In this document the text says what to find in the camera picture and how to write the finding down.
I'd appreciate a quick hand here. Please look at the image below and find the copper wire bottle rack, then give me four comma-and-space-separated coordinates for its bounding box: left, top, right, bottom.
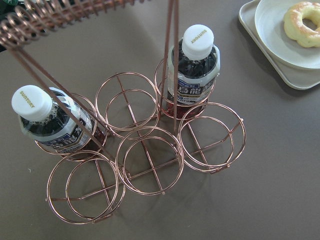
0, 0, 239, 224

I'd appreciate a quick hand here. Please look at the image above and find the beige rabbit tray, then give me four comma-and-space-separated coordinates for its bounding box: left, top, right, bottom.
238, 0, 320, 91

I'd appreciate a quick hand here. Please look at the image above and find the white plate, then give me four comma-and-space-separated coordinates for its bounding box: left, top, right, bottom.
254, 0, 320, 70

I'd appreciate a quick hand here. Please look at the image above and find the tea bottle rear left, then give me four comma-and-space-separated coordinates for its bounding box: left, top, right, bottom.
11, 85, 99, 154

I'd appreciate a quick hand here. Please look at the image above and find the tea bottle rear right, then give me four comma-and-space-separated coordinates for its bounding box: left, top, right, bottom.
177, 24, 221, 119

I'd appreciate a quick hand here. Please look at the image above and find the tea bottle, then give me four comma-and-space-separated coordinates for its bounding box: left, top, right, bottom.
177, 24, 221, 119
11, 85, 99, 154

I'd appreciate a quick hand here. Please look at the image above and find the glazed donut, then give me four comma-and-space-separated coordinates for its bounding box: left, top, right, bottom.
283, 1, 320, 48

